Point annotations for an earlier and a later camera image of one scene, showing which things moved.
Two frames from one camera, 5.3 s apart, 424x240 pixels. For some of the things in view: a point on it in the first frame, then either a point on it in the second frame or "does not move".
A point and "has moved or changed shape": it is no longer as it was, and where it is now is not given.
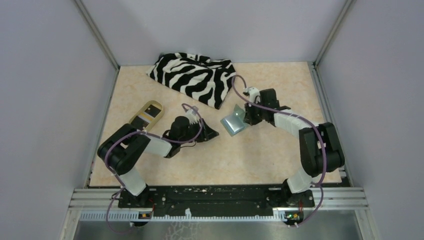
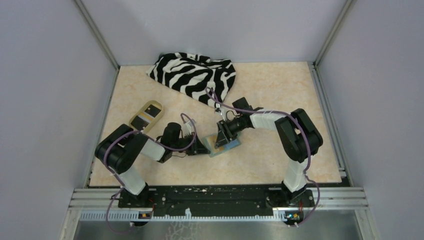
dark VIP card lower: (139, 123) does not move
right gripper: (249, 118) → (223, 126)
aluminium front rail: (102, 204) does not move
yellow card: (146, 117) does not move
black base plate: (219, 199) does not move
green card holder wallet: (235, 122) has moved or changed shape
